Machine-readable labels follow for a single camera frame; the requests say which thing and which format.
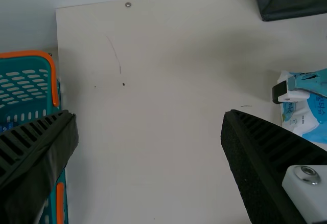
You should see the white and blue wet wipes pack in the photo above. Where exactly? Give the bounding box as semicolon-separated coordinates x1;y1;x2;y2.
276;68;327;150

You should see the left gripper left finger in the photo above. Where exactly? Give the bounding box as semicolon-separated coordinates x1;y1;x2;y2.
0;109;80;224

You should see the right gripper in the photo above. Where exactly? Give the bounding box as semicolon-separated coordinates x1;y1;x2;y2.
271;71;327;105

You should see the teal shopping basket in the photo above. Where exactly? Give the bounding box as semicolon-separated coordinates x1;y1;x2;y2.
0;50;69;224

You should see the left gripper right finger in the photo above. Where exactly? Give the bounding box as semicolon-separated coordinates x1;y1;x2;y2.
220;109;327;224

